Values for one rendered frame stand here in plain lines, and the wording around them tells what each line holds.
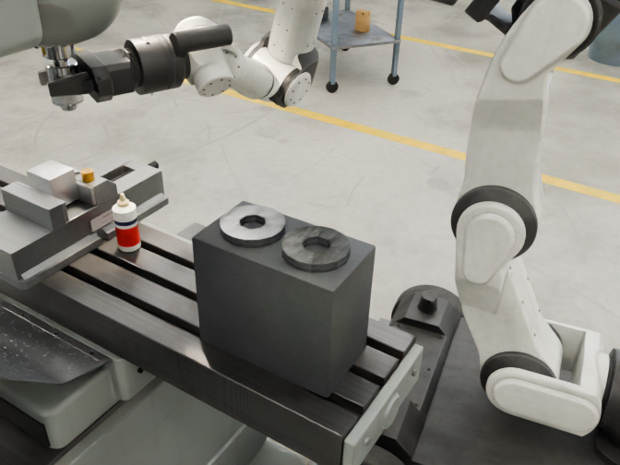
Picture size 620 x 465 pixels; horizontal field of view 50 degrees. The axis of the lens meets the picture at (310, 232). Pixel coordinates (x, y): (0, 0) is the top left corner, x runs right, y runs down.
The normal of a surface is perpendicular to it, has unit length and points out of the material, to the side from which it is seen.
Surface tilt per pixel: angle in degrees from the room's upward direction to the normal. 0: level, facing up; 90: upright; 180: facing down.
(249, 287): 90
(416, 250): 0
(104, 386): 90
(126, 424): 90
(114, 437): 90
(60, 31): 133
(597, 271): 0
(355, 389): 0
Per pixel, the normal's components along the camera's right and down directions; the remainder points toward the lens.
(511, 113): -0.29, 0.82
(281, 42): -0.62, 0.47
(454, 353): 0.03, -0.84
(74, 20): 0.67, 0.73
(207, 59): 0.37, -0.31
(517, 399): -0.38, 0.50
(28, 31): 0.85, 0.31
